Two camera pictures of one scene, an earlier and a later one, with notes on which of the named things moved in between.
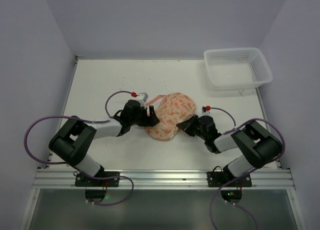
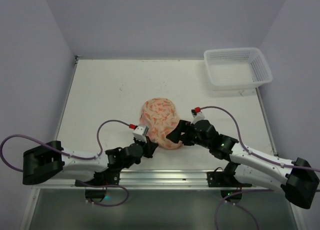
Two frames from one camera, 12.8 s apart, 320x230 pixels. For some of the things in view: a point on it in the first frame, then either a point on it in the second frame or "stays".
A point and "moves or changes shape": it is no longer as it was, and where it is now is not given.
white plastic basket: x=241 y=69 stays
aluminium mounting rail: x=164 y=179 stays
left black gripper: x=151 y=120 → x=151 y=146
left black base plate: x=82 y=180 stays
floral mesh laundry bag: x=170 y=109 moves or changes shape
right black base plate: x=216 y=179 stays
